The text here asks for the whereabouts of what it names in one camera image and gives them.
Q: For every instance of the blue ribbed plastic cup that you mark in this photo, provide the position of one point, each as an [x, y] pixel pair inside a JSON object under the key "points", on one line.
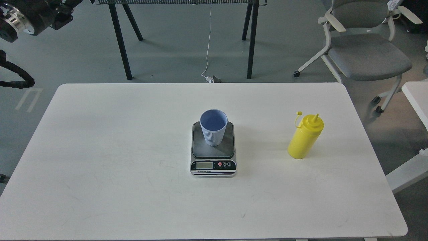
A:
{"points": [[213, 123]]}

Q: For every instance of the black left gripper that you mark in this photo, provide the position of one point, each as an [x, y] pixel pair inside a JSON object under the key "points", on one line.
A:
{"points": [[34, 16]]}

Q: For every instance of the grey office chair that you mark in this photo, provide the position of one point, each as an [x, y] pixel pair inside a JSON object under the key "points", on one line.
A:
{"points": [[366, 56]]}

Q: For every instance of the digital kitchen scale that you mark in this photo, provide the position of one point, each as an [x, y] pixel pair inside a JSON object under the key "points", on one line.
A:
{"points": [[213, 161]]}

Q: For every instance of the black metal table frame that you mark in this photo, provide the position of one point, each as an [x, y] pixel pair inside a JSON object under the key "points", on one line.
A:
{"points": [[183, 29]]}

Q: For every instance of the yellow squeeze bottle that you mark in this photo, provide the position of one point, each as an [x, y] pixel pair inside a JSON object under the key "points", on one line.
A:
{"points": [[307, 131]]}

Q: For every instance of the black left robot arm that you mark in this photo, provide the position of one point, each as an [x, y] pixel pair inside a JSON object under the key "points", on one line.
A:
{"points": [[26, 80]]}

